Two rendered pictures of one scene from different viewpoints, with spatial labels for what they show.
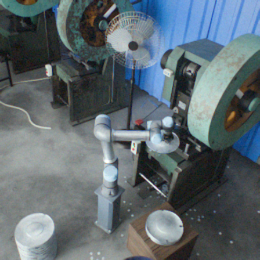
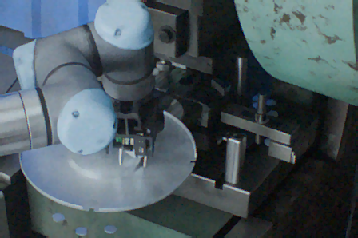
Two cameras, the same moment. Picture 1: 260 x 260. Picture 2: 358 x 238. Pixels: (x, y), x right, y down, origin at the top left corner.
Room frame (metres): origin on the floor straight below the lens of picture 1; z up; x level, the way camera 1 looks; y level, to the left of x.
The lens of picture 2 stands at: (0.53, 0.01, 1.74)
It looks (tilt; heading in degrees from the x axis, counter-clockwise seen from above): 31 degrees down; 346
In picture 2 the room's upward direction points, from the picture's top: straight up
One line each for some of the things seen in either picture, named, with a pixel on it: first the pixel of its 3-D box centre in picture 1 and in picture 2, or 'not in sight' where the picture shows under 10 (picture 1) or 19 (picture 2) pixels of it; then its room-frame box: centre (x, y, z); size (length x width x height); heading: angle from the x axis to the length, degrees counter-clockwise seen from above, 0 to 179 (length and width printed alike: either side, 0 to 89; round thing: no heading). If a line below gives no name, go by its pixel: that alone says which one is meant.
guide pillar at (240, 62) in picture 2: not in sight; (240, 68); (2.09, -0.58, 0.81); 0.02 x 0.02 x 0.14; 43
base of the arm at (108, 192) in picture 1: (109, 186); not in sight; (1.60, 0.12, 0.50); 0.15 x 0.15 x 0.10
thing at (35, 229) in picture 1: (34, 229); not in sight; (1.26, 0.65, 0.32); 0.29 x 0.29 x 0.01
